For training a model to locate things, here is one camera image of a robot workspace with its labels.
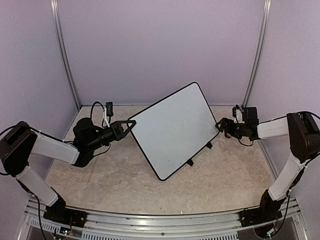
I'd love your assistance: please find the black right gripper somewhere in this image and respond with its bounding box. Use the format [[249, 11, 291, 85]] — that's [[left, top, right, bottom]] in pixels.
[[215, 117, 249, 139]]

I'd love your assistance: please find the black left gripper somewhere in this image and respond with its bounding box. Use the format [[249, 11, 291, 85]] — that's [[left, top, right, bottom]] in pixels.
[[86, 119, 136, 152]]

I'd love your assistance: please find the black framed whiteboard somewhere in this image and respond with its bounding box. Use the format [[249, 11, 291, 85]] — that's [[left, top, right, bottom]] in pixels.
[[129, 82, 219, 181]]

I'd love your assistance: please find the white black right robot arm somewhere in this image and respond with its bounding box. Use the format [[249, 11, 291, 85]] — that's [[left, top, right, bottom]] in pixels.
[[215, 105, 320, 222]]

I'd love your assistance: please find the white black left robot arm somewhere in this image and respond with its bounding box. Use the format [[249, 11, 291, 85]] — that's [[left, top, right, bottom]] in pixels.
[[0, 117, 137, 223]]

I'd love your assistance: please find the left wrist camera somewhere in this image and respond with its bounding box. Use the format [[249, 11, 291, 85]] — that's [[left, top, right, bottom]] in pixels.
[[103, 101, 114, 127]]

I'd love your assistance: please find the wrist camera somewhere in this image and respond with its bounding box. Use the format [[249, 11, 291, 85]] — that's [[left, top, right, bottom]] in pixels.
[[103, 101, 114, 127], [232, 105, 243, 123]]

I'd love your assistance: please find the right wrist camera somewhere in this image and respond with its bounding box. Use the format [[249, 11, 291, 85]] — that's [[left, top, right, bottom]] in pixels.
[[232, 105, 243, 123]]

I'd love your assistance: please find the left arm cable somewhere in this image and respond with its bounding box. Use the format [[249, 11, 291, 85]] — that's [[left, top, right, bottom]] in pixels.
[[90, 101, 107, 121]]

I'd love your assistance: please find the right aluminium frame post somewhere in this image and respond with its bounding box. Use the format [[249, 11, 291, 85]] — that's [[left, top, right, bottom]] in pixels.
[[241, 0, 272, 107]]

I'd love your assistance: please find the aluminium frame post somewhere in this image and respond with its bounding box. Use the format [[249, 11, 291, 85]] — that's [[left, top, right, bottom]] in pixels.
[[241, 0, 272, 107], [50, 0, 82, 111]]

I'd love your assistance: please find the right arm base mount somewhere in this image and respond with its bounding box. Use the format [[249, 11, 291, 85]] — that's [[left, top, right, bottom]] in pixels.
[[238, 207, 283, 228]]

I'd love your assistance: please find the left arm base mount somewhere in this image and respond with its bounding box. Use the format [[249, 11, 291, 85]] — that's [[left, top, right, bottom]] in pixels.
[[43, 206, 88, 228]]

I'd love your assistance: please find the front aluminium rail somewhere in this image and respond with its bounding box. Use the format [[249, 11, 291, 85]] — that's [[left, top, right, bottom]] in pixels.
[[23, 197, 307, 240]]

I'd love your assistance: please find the left aluminium frame post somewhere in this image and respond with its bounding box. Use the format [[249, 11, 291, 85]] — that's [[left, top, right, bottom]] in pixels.
[[50, 0, 82, 111]]

